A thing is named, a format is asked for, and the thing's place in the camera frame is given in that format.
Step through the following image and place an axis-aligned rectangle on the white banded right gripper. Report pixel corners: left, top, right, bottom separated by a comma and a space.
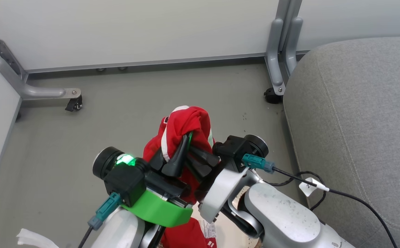
185, 146, 249, 223

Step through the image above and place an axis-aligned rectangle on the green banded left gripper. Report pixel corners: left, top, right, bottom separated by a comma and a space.
121, 134, 194, 228

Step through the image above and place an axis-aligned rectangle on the red garment with white trim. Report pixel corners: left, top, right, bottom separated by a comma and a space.
142, 106, 218, 248

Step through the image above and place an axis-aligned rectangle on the printed basket label sticker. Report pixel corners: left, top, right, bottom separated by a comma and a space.
199, 220, 218, 240

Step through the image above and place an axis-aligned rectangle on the cream perforated laundry basket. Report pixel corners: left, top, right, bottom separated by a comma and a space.
191, 186, 263, 248

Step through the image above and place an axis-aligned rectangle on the black caster wheel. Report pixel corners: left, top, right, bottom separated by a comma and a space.
65, 95, 83, 112
264, 87, 283, 104

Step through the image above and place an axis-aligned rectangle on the grey curved partition leg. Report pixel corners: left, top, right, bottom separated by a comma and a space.
266, 18, 285, 96
284, 17, 304, 74

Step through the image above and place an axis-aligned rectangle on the grey partition leg with foot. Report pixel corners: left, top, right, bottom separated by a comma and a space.
0, 12, 82, 102

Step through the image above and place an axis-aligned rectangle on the white crumpled scrap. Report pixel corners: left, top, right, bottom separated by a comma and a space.
17, 228, 60, 248

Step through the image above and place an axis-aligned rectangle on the grey fabric sofa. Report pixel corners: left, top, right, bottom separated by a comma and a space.
283, 36, 400, 248

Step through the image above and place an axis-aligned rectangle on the black cable with teal connector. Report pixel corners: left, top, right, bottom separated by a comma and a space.
78, 192, 122, 248
242, 154, 398, 248

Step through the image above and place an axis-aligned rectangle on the grey partition bottom rail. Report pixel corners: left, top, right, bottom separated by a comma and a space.
26, 53, 268, 74

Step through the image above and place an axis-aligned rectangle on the white cable tag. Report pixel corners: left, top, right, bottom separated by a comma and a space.
299, 177, 330, 197

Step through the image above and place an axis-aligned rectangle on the thin black looped cable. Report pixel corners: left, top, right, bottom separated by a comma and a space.
268, 170, 327, 210

